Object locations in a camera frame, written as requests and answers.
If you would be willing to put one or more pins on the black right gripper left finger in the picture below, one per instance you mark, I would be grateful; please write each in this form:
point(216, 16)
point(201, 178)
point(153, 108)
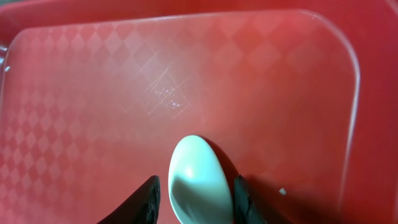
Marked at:
point(141, 207)

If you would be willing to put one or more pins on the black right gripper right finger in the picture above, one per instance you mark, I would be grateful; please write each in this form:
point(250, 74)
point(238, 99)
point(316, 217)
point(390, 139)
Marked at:
point(245, 211)

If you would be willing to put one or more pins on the white plastic spoon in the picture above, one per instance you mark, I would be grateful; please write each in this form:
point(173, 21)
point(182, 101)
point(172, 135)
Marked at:
point(198, 188)

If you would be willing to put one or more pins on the red serving tray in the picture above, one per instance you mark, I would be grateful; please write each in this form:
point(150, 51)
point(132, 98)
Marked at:
point(299, 97)

